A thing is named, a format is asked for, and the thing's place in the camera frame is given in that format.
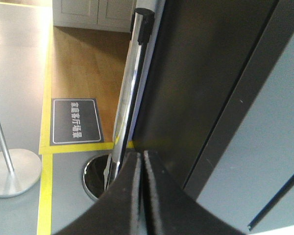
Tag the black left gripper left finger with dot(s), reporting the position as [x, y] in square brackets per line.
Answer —
[117, 211]

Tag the white fridge door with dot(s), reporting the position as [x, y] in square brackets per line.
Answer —
[218, 108]

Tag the silver sign stand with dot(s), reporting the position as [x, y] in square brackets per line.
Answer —
[20, 169]

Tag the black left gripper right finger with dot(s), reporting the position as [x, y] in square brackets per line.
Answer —
[169, 210]

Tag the black floor label sign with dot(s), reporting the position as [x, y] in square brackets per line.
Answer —
[75, 121]

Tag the white panelled cabinet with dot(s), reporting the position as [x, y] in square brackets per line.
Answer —
[108, 15]

